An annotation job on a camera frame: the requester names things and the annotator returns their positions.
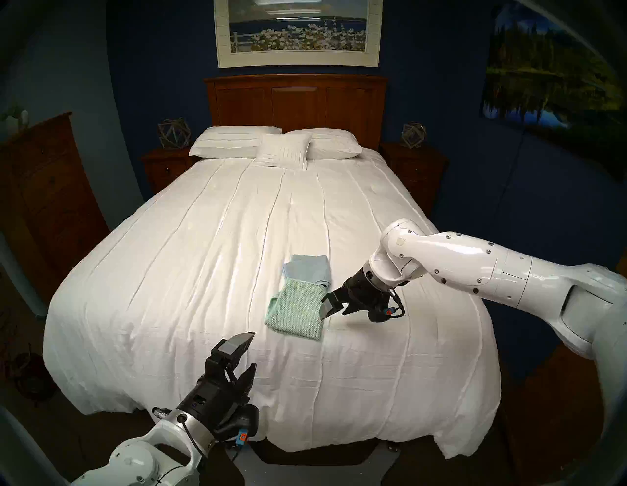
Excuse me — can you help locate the white bed comforter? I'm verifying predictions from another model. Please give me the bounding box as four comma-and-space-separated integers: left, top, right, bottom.
43, 147, 501, 460

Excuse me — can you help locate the brown wooden dresser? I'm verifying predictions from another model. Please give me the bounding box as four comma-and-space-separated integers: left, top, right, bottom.
0, 112, 110, 304

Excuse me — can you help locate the large geometric wire ornament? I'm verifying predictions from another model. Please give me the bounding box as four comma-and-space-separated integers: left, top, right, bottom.
157, 118, 192, 151

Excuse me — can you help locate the long white pillow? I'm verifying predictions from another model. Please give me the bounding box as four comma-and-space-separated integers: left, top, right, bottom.
283, 128, 363, 160
189, 126, 283, 159

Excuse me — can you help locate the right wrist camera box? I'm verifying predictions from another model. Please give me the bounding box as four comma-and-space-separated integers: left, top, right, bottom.
367, 294, 406, 323

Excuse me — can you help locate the small geometric wire ornament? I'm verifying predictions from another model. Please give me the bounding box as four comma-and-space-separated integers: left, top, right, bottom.
401, 122, 427, 149

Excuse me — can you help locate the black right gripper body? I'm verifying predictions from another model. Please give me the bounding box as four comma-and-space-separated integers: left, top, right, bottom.
336, 262, 390, 314

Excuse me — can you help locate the forest lake poster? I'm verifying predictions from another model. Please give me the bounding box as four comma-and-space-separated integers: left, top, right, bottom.
479, 2, 627, 179

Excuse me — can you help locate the framed flower seascape picture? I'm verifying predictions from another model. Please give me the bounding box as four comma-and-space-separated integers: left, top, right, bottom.
214, 0, 384, 69

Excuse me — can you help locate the brown wooden headboard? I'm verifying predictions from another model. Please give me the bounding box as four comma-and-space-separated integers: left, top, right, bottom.
204, 74, 390, 151

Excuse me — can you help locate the small square white pillow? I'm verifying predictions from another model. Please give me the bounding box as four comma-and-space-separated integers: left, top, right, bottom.
253, 134, 313, 170

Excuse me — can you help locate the small potted plant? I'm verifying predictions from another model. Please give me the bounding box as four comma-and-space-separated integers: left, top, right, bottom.
1, 104, 31, 137

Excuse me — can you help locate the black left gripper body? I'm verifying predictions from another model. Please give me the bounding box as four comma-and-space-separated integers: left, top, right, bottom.
179, 359, 245, 432

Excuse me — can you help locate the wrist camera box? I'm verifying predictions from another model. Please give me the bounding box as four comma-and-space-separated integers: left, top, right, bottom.
217, 403, 260, 447
367, 294, 406, 323

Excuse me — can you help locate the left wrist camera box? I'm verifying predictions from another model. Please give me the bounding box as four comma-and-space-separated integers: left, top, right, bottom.
217, 403, 260, 447

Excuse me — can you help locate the black floor device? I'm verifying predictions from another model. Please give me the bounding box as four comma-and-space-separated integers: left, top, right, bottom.
10, 350, 57, 405

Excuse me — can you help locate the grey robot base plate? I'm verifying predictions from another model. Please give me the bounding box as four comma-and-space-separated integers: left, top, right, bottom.
225, 438, 402, 486

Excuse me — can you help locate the left gripper finger with grey pad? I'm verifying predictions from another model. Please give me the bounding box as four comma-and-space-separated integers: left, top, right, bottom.
217, 332, 256, 369

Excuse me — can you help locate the thin black wall cable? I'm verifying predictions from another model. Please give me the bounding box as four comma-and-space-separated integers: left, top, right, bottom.
494, 130, 524, 216

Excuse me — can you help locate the light blue hand towel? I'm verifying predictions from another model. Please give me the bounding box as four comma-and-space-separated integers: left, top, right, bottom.
283, 254, 333, 290

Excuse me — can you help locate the brown wooden nightstand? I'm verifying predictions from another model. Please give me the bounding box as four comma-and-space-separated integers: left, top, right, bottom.
140, 147, 199, 195
380, 142, 447, 216

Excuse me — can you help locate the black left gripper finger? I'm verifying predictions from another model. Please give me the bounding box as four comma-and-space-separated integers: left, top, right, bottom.
237, 363, 258, 403

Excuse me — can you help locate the mint green hand towel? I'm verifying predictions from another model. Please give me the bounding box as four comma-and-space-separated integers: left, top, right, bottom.
265, 277, 328, 341

